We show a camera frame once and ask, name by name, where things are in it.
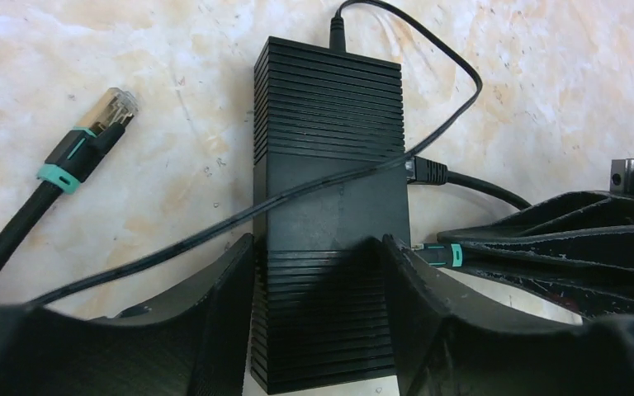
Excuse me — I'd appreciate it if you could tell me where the black power adapter with cord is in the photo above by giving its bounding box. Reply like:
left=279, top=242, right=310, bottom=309
left=28, top=1, right=483, bottom=306

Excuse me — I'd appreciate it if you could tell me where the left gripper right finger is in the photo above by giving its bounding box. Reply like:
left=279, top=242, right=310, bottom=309
left=380, top=235, right=634, bottom=395

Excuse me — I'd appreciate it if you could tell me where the black ethernet cable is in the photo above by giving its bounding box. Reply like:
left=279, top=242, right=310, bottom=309
left=0, top=87, right=140, bottom=304
left=405, top=155, right=532, bottom=211

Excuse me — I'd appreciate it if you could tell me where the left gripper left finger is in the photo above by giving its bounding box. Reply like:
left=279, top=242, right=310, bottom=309
left=0, top=234, right=253, bottom=395

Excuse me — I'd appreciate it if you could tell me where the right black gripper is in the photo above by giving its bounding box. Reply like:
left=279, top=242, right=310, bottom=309
left=437, top=158, right=634, bottom=319

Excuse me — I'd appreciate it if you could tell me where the black network switch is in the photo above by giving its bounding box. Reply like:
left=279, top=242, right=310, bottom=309
left=251, top=37, right=410, bottom=394

